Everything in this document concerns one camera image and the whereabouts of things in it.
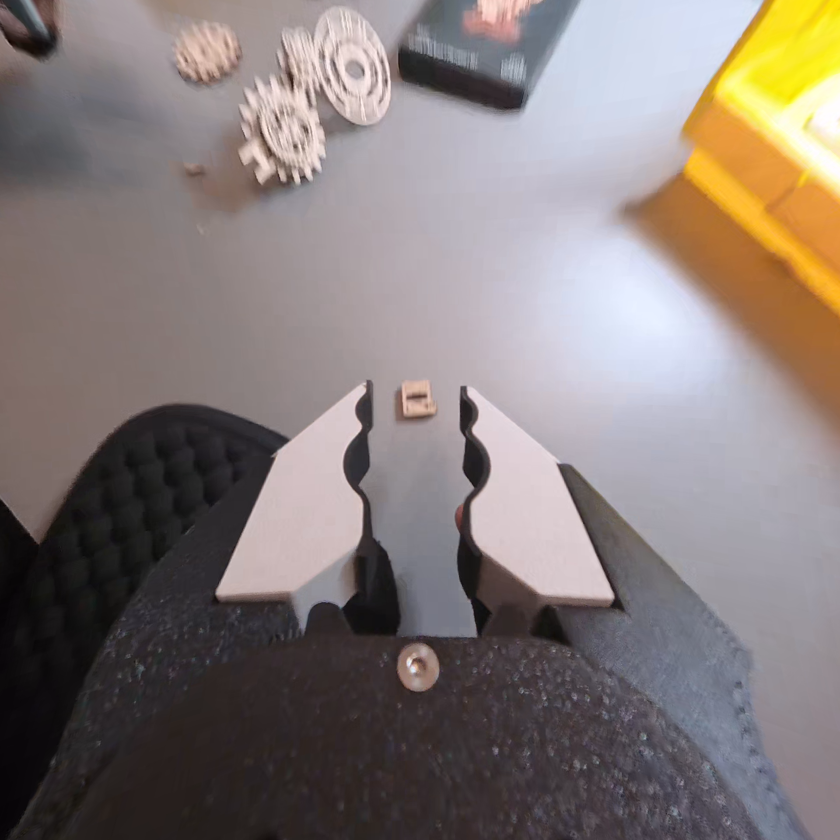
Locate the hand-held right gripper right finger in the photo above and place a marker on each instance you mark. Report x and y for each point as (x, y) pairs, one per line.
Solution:
(531, 525)

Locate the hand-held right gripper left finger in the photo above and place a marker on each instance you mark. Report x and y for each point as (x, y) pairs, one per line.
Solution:
(308, 512)

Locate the small wooden connector piece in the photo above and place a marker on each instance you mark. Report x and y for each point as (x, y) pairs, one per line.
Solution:
(415, 400)

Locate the black textured seat cushion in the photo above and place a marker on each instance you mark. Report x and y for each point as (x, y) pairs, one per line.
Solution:
(118, 499)

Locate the tiny wooden scrap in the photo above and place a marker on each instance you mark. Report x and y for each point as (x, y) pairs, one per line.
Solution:
(193, 169)

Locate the yellow plastic bin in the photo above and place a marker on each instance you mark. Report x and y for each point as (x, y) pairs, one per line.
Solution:
(774, 164)

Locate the black puzzle box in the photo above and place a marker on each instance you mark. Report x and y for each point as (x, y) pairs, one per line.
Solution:
(485, 59)

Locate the small stacked wooden gear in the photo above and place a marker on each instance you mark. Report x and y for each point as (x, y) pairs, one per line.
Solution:
(207, 52)

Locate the wooden gear assembly with pegs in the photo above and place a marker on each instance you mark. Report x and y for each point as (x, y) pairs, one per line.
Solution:
(341, 39)

